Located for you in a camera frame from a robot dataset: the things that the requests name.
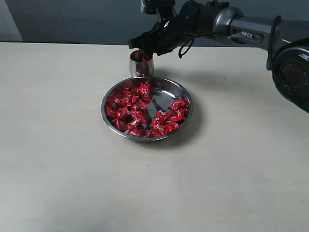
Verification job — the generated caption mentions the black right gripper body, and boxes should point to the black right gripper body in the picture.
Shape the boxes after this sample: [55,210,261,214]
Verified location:
[148,0,228,56]

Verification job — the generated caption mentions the stainless steel cup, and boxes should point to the stainless steel cup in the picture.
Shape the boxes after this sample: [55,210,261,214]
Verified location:
[129,50,154,77]

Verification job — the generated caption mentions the round stainless steel plate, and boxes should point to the round stainless steel plate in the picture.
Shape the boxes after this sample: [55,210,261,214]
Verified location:
[101,76,193,142]

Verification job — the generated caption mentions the red wrapped candy top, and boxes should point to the red wrapped candy top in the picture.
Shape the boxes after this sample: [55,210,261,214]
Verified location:
[138,83,152,102]

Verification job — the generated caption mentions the red wrapped candy right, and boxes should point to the red wrapped candy right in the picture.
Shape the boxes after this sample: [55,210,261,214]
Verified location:
[168,98,185,112]

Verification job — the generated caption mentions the red wrapped candy left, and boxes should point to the red wrapped candy left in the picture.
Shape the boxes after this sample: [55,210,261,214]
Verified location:
[106,106,117,118]

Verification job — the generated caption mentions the red wrapped candy front-left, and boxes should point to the red wrapped candy front-left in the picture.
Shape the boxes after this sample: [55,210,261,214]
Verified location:
[112,118,128,132]

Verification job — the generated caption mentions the red wrapped candy front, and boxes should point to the red wrapped candy front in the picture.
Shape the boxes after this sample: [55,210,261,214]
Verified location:
[127,128,143,137]

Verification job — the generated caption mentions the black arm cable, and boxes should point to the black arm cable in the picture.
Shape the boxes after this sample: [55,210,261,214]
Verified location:
[178,32,218,58]

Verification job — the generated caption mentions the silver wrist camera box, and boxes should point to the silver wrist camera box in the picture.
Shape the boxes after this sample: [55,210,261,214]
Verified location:
[140,0,175,15]

